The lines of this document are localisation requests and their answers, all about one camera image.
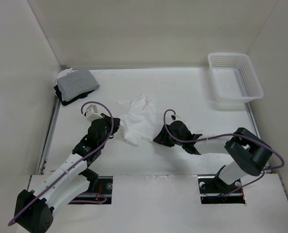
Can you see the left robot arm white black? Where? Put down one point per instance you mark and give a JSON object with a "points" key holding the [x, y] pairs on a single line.
{"points": [[35, 210]]}

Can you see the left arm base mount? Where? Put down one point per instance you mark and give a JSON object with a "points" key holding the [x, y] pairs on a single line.
{"points": [[99, 190]]}

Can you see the white plastic mesh basket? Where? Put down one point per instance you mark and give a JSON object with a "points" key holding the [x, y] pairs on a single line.
{"points": [[234, 78]]}

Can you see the folded white tank top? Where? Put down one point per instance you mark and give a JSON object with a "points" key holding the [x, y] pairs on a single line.
{"points": [[65, 72]]}

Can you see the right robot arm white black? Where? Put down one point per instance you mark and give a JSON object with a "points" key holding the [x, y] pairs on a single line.
{"points": [[249, 153]]}

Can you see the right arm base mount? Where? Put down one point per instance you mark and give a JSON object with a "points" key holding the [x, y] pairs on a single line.
{"points": [[213, 191]]}

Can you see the folded black tank top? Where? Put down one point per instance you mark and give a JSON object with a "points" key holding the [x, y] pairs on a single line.
{"points": [[66, 103]]}

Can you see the metal table edge rail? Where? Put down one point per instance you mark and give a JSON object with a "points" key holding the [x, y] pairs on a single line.
{"points": [[51, 126]]}

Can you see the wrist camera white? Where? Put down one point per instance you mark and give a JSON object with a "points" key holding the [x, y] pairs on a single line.
{"points": [[92, 113], [175, 118]]}

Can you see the white tank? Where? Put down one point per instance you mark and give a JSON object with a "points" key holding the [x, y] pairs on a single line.
{"points": [[65, 72], [139, 122]]}

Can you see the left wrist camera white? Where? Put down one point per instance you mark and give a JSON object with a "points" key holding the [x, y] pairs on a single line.
{"points": [[92, 113]]}

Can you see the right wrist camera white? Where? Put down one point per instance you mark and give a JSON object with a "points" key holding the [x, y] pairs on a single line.
{"points": [[175, 118]]}

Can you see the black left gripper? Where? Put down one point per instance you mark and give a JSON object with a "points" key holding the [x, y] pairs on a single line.
{"points": [[109, 121]]}

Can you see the folded grey tank top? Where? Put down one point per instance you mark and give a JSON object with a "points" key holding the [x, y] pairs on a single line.
{"points": [[77, 83]]}

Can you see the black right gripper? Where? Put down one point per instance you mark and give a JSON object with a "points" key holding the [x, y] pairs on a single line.
{"points": [[162, 139]]}

